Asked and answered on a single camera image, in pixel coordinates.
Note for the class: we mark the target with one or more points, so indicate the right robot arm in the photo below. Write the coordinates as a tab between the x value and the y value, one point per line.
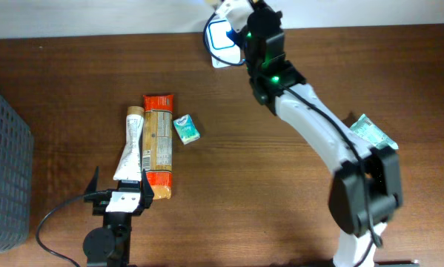
366	188

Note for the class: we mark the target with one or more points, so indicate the teal wet wipes pack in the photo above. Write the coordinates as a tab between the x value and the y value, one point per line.
368	131

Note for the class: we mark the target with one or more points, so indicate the orange spaghetti packet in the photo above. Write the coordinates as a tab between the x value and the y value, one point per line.
157	144

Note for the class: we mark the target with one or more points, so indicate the small teal tissue pack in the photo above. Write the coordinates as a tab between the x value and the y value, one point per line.
186	129

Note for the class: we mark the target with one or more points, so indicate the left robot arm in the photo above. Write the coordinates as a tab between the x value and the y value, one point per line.
109	245

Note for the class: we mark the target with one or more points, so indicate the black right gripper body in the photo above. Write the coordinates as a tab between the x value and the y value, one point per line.
264	22

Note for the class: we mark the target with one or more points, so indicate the dark grey mesh basket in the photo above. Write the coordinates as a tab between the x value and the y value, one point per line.
16	162

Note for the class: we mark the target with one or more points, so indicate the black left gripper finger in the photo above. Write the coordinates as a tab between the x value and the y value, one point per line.
147	192
92	185

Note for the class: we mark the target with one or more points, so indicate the white tube with beige cap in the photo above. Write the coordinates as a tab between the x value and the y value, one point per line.
129	167

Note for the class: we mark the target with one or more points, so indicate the white barcode scanner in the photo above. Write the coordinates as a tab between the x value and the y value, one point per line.
218	42

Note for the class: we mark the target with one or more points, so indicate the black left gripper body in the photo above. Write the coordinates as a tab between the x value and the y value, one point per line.
100	196

